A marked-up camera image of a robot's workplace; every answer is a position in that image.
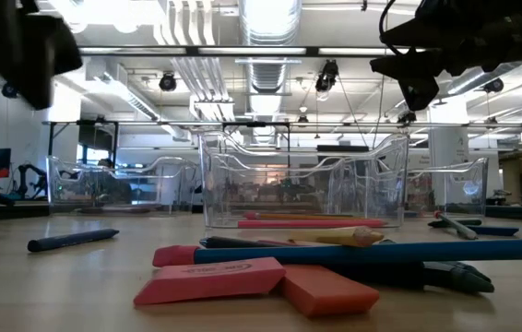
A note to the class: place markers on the grey pencil with red eraser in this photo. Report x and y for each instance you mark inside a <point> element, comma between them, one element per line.
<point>457,227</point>

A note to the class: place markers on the green crayon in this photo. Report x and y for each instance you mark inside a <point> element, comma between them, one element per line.
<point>454,280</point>

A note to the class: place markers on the black ceiling fixture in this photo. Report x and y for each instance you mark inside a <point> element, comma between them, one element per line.
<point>8,91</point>
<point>494,86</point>
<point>167,83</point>
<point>407,117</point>
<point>327,76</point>

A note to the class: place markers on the grey crayon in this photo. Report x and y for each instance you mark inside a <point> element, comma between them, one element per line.
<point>450,266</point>

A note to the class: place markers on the silver ventilation duct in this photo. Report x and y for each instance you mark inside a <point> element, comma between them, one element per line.
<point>277,76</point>
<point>468,83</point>

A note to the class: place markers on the blue pencil with pink eraser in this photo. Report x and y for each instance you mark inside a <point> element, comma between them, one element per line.
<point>381,252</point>

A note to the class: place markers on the red crayon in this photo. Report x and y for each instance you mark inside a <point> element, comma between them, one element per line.
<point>275,243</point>

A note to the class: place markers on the blue marker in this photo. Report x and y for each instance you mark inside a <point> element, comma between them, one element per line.
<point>494,230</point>

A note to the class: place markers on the neighbouring station robot arm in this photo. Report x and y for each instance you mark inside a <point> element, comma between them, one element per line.
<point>23,184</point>

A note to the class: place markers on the pink printed eraser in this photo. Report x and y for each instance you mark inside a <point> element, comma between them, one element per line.
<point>205,281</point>

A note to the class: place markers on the orange eraser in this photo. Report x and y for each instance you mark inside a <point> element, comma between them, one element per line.
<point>325,290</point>

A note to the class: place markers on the yellow pencil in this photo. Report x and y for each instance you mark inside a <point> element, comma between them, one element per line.
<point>335,236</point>

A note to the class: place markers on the clear plastic bin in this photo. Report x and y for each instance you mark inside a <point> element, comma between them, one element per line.
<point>279,168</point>
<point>450,193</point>
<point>302,198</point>
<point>104,193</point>

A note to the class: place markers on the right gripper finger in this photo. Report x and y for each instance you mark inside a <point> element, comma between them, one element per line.
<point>420,92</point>

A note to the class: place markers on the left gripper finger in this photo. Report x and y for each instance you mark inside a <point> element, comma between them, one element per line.
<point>37,90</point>

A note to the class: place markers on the dark blue crayon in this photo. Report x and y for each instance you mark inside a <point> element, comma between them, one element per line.
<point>72,240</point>

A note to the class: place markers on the black metal workstation frame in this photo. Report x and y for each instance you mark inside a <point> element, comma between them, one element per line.
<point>104,136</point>

